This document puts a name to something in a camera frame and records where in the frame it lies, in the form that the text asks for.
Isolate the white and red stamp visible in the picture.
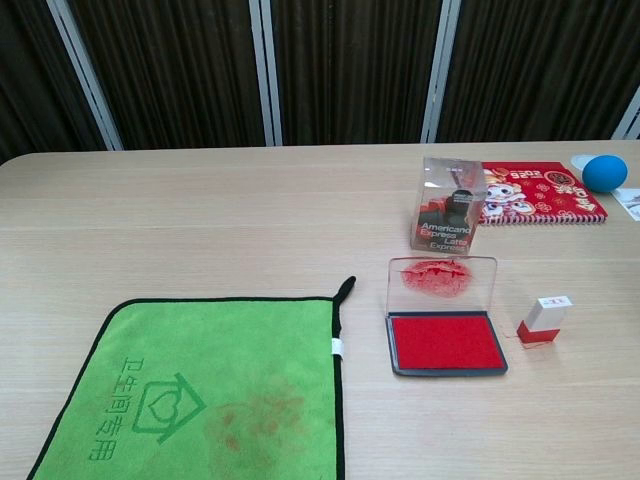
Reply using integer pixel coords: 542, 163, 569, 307
516, 295, 567, 348

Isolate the red ink pad clear lid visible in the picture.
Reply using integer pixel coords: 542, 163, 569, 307
384, 255, 509, 378

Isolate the clear plastic coffee box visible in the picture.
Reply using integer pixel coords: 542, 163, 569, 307
409, 157, 487, 256

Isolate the green microfiber cloth black trim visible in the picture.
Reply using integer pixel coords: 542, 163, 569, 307
27, 275, 357, 480

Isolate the red spiral notebook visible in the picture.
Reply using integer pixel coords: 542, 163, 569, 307
472, 160, 610, 228

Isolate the blue ball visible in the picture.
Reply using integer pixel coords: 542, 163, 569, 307
582, 154, 629, 193

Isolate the white printed paper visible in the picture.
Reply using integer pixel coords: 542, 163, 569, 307
610, 187, 640, 224

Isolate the grey partition post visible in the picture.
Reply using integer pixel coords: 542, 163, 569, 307
46, 0, 125, 151
248, 0, 284, 147
421, 0, 462, 144
611, 85, 640, 141

